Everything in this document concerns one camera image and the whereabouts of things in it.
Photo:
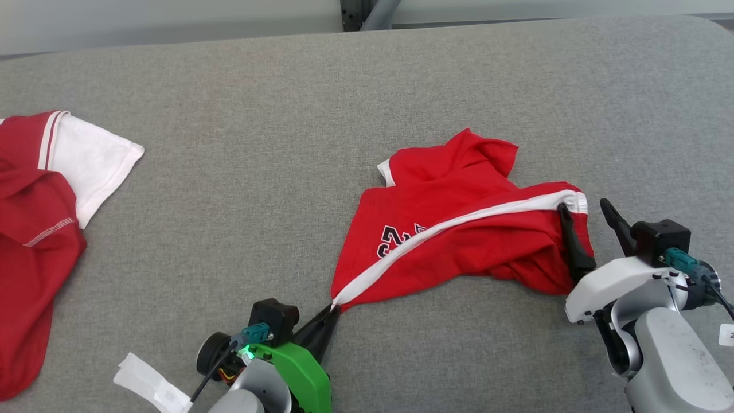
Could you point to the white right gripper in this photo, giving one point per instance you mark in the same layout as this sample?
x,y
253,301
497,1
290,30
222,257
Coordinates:
x,y
608,287

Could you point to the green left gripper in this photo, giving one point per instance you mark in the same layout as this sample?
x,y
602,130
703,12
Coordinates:
x,y
304,378

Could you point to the red shorts with white stripe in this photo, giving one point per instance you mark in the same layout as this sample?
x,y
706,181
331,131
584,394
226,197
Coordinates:
x,y
459,246

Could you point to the red jersey with white sleeves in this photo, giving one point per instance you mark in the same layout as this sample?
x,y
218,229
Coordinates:
x,y
28,275

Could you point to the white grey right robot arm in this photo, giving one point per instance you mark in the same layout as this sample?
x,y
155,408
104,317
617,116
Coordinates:
x,y
671,355

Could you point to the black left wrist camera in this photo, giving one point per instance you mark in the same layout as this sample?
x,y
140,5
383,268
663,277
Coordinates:
x,y
274,318

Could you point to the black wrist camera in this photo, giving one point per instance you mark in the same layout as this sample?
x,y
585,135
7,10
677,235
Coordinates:
x,y
274,318
659,241

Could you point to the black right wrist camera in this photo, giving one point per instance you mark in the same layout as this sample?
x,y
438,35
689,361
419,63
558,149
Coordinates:
x,y
659,241

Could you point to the teal left camera connector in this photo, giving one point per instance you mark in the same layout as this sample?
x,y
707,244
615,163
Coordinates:
x,y
252,334

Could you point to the teal camera connector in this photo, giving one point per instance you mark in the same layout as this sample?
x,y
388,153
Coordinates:
x,y
682,261
252,334

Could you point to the teal right camera connector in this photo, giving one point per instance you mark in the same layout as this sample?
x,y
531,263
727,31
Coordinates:
x,y
682,261

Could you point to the dark perforated post bracket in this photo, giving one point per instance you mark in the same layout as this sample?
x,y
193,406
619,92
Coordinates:
x,y
352,14

